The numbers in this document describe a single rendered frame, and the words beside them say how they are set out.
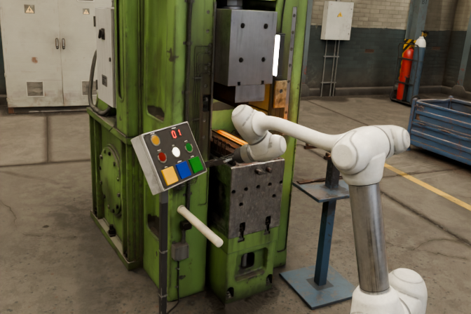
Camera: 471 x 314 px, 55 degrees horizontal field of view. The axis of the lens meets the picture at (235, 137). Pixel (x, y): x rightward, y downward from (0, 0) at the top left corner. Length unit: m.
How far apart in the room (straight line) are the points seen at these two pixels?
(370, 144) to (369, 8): 8.92
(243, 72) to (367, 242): 1.28
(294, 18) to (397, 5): 8.02
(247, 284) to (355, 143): 1.73
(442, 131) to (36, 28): 5.87
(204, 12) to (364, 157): 1.37
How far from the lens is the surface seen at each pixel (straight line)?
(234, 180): 2.59
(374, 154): 1.51
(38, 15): 7.57
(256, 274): 3.02
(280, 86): 2.84
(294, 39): 2.88
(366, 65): 10.49
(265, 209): 2.80
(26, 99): 7.74
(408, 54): 9.92
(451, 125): 6.19
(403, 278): 1.83
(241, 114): 1.88
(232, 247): 2.79
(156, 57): 2.80
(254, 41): 2.53
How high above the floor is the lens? 1.79
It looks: 16 degrees down
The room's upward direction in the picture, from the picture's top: 3 degrees clockwise
